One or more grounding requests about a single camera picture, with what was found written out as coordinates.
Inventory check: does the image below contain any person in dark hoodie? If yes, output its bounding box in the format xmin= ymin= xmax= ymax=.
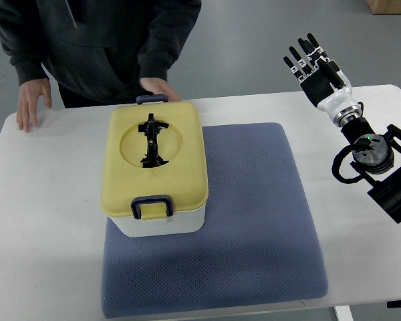
xmin=0 ymin=1 xmax=201 ymax=104

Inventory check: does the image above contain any person's left hand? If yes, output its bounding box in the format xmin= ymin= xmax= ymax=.
xmin=140 ymin=78 xmax=180 ymax=102

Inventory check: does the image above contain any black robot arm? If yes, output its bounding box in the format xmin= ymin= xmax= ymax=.
xmin=331 ymin=117 xmax=401 ymax=225

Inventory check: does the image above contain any cardboard box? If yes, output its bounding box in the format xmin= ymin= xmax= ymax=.
xmin=365 ymin=0 xmax=401 ymax=15

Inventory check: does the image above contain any yellow box lid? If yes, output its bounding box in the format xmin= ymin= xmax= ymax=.
xmin=101 ymin=102 xmax=209 ymax=219

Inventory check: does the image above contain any black table control panel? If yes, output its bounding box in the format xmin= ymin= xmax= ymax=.
xmin=386 ymin=300 xmax=401 ymax=309

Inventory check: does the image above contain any blue grey cushion mat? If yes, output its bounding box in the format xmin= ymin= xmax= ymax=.
xmin=102 ymin=122 xmax=328 ymax=318

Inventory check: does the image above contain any person's right hand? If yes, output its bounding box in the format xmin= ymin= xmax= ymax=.
xmin=16 ymin=78 xmax=52 ymax=132

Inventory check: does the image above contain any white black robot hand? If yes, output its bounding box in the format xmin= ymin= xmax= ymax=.
xmin=283 ymin=33 xmax=364 ymax=128

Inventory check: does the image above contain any white storage box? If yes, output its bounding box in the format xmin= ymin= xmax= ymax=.
xmin=110 ymin=202 xmax=205 ymax=237

